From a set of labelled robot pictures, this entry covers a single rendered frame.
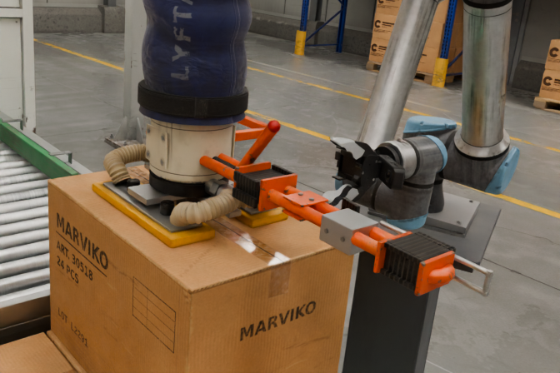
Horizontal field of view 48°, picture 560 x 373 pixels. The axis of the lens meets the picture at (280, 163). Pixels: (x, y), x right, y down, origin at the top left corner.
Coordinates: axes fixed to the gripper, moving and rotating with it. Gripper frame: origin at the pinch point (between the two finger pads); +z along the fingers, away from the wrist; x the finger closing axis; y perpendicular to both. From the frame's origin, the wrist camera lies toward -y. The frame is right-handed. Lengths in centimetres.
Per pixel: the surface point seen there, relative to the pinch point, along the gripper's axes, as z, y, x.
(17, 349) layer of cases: 43, 52, -53
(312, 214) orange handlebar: 16.7, -13.3, 0.5
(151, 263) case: 33.6, 8.5, -13.8
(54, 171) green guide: -5, 152, -48
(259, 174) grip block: 14.2, 4.0, 1.5
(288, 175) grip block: 11.9, -1.3, 2.7
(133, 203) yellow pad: 26.7, 28.2, -10.7
